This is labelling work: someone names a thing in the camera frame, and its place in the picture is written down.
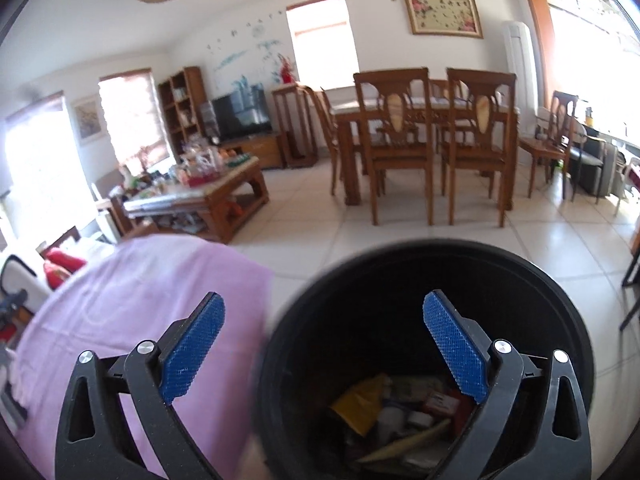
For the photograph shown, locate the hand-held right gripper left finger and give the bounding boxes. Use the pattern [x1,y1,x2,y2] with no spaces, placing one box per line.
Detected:
[55,291,226,480]

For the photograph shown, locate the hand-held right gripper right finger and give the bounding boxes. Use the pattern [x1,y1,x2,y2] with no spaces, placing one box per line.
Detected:
[422,289,593,480]

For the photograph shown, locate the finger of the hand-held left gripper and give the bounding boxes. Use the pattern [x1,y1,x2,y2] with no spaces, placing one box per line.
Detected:
[0,287,29,322]

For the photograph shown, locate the cream long sachet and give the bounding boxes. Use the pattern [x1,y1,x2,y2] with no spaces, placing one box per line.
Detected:
[357,417,453,463]

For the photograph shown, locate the orange gold foil pouch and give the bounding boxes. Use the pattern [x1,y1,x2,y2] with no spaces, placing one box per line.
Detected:
[331,374,393,436]

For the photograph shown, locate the black trash bin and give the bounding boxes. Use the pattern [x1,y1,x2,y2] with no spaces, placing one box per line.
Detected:
[255,239,596,480]

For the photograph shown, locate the red cushion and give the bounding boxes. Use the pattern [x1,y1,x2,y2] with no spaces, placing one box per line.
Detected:
[45,249,88,273]
[43,262,73,291]

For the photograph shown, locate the pink tablecloth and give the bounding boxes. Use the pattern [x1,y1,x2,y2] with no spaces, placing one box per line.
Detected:
[10,237,273,480]

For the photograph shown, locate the large bright window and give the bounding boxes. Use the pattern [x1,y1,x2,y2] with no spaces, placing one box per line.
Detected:
[0,91,98,241]

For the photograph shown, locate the wooden coffee table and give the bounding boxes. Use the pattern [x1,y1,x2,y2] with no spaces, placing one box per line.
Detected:
[122,156,271,243]

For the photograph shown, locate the beige armchair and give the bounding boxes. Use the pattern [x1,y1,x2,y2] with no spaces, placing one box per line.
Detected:
[90,167,131,241]

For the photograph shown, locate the black metal stand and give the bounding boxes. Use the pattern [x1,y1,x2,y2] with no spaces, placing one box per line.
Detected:
[619,220,640,332]

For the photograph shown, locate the small framed painting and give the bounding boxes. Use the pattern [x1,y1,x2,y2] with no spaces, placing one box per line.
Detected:
[71,95,106,143]

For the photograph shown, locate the wooden television stand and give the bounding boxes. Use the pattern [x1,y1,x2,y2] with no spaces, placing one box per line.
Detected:
[220,132,286,170]

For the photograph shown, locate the wooden dining table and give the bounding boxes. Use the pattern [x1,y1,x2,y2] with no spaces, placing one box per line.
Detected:
[332,100,521,211]

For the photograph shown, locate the window with roller blind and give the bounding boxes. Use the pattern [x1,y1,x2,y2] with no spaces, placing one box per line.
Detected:
[98,68,171,166]

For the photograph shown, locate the grey armchair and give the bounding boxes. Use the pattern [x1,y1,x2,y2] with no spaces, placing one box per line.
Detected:
[570,120,631,196]

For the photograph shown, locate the black flat television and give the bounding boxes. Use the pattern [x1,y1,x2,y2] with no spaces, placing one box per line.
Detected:
[211,85,273,142]

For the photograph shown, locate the wooden dining chair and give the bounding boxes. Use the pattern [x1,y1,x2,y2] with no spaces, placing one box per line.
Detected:
[429,79,453,111]
[520,91,580,201]
[440,67,518,228]
[353,67,435,226]
[302,85,346,196]

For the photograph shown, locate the wooden bookshelf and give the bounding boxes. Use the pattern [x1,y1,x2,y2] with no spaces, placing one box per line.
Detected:
[158,66,208,158]

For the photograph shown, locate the tall wooden plant stand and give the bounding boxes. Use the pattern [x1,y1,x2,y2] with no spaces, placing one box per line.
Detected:
[271,82,319,168]

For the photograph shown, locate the white tower air conditioner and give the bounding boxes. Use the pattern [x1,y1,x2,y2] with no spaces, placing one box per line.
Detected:
[501,20,538,116]

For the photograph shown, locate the narrow window with blind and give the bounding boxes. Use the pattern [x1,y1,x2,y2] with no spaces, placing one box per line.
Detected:
[286,0,360,90]

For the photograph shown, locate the framed floral picture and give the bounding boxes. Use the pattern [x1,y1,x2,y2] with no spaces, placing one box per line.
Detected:
[403,0,485,40]

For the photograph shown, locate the wooden frame sofa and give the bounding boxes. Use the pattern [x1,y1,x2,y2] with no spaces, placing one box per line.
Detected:
[0,220,161,321]

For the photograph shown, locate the blue wall decal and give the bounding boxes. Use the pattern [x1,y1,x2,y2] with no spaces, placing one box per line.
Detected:
[207,10,281,91]

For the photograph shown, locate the wooden door frame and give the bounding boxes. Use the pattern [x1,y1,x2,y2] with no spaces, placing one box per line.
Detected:
[524,0,640,111]

